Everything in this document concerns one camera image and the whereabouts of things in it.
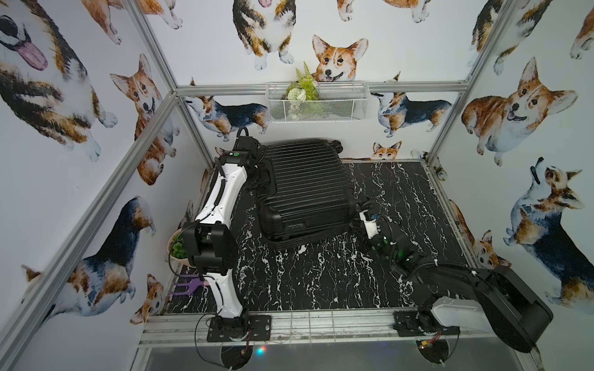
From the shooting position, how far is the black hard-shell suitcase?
796 mm

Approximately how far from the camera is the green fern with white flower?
0.83m

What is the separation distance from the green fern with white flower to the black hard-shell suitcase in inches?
6.9
